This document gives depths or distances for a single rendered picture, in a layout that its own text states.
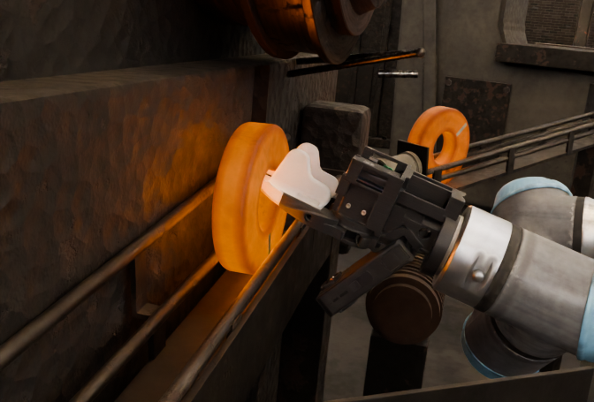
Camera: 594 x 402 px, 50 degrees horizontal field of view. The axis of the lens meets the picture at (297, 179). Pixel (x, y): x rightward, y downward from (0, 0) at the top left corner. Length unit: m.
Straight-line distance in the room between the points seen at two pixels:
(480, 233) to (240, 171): 0.23
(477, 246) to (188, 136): 0.29
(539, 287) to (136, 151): 0.37
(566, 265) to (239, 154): 0.32
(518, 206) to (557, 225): 0.05
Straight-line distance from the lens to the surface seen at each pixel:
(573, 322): 0.63
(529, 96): 3.41
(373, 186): 0.61
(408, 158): 1.20
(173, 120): 0.59
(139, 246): 0.54
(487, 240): 0.61
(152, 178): 0.57
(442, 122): 1.26
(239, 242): 0.61
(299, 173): 0.63
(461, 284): 0.62
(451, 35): 3.49
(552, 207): 0.79
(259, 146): 0.62
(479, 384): 0.44
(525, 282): 0.61
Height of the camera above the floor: 0.93
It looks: 14 degrees down
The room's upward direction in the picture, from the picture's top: 5 degrees clockwise
